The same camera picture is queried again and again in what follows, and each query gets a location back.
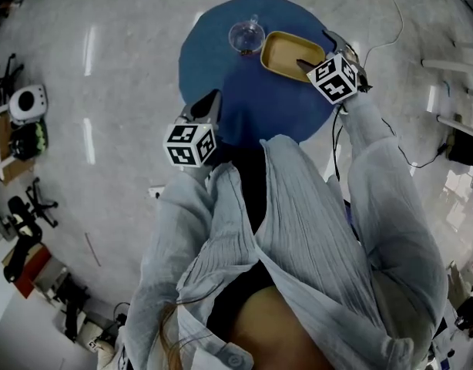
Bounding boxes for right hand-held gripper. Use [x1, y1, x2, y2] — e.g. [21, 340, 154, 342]
[295, 29, 374, 106]

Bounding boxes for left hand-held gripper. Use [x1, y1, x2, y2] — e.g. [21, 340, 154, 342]
[163, 89, 223, 168]

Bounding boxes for person's right forearm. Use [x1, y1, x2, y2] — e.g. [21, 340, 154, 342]
[334, 92, 414, 207]

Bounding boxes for person's left forearm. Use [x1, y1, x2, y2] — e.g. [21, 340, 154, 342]
[178, 162, 222, 207]

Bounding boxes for round table with blue cloth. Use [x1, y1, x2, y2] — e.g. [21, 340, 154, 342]
[177, 0, 340, 146]

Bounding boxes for clear glass cup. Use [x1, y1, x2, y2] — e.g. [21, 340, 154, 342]
[227, 13, 267, 57]

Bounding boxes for person's black trousers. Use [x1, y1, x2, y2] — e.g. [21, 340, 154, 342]
[205, 144, 283, 333]

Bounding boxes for person's grey shirt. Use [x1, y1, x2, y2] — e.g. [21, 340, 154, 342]
[119, 136, 449, 370]

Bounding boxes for thin brown stick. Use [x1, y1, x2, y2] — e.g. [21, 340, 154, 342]
[84, 232, 102, 267]

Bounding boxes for white round-window carrier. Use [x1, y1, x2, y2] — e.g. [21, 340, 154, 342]
[8, 84, 49, 125]

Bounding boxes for green and black bag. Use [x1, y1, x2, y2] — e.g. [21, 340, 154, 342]
[9, 119, 49, 157]

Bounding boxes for black office chair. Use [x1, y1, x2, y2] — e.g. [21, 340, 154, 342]
[0, 53, 25, 103]
[7, 177, 59, 229]

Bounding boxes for person's bare belly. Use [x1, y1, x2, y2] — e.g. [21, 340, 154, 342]
[226, 285, 337, 370]

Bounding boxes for red box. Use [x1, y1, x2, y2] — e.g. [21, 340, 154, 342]
[3, 244, 55, 298]

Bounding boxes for white cable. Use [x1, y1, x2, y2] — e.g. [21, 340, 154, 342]
[365, 0, 405, 53]

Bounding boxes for black power cable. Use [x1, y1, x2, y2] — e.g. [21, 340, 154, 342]
[330, 106, 344, 181]

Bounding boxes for white table frame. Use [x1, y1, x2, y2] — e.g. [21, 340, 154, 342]
[420, 40, 473, 75]

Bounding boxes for long black cable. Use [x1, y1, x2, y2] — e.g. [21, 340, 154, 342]
[381, 116, 453, 169]

